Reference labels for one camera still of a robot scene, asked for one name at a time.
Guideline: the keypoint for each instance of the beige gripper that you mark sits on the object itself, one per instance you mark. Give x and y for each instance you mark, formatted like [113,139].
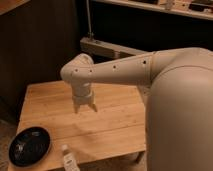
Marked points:
[83,99]

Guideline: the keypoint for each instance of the small clear plastic bottle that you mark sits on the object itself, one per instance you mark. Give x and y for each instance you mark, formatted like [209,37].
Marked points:
[69,161]

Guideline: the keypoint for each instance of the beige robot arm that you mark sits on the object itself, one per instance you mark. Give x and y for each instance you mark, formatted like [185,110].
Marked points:
[179,108]

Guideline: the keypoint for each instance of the wooden table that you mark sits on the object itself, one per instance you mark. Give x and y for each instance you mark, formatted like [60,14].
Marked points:
[115,128]

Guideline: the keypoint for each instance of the grey metal beam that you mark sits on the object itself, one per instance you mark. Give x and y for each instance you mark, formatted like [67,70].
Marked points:
[106,49]

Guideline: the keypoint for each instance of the metal pole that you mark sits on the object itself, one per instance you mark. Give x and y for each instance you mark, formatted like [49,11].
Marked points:
[90,32]

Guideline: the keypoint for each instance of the wooden shelf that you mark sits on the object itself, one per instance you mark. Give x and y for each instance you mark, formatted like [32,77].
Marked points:
[187,8]

